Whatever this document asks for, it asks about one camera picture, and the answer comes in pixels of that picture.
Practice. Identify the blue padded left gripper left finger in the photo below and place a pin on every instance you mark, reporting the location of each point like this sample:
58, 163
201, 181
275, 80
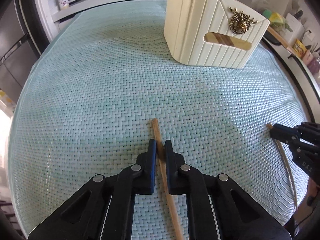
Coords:
145, 181

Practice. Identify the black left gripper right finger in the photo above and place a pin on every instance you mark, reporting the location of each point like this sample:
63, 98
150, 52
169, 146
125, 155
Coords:
173, 162

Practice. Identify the cream utensil holder box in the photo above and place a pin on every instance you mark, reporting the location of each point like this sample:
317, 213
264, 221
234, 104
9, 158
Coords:
188, 21

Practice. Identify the grey double door refrigerator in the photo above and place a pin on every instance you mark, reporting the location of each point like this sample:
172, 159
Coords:
18, 49

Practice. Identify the light blue woven table mat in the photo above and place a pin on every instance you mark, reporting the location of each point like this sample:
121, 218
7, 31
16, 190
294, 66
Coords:
87, 105

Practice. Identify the wooden cutting board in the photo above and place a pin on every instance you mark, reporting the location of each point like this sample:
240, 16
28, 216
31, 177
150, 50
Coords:
276, 39

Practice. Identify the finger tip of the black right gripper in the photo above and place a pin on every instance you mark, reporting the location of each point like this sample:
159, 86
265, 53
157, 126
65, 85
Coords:
303, 142

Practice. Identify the white knife block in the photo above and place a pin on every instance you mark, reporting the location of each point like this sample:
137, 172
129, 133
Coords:
297, 30

